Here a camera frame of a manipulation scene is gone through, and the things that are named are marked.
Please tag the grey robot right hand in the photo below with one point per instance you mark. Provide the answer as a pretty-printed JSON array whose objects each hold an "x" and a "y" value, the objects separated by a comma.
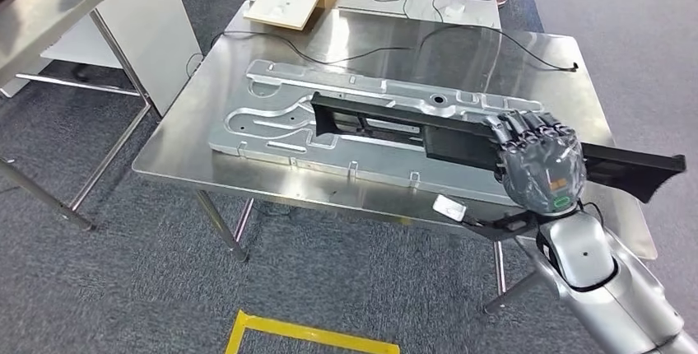
[{"x": 540, "y": 171}]

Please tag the long black plastic part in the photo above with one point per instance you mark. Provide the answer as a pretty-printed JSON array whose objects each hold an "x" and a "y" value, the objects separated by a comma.
[{"x": 458, "y": 144}]

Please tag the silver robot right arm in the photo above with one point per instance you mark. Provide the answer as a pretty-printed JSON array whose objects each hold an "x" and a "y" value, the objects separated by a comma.
[{"x": 600, "y": 286}]

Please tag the stainless steel workbench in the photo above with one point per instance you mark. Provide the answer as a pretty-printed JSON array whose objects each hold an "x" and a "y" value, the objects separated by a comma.
[{"x": 180, "y": 149}]

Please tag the aluminium fixture plate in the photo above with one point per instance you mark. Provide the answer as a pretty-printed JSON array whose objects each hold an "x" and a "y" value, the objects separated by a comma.
[{"x": 261, "y": 117}]

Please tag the white cabinet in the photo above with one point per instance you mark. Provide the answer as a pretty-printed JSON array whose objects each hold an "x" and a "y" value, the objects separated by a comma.
[{"x": 147, "y": 24}]

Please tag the stainless steel side table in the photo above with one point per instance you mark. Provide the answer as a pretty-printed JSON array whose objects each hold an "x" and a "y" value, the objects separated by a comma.
[{"x": 43, "y": 13}]

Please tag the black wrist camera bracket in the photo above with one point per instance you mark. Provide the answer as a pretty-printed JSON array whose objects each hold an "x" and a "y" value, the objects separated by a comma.
[{"x": 501, "y": 226}]

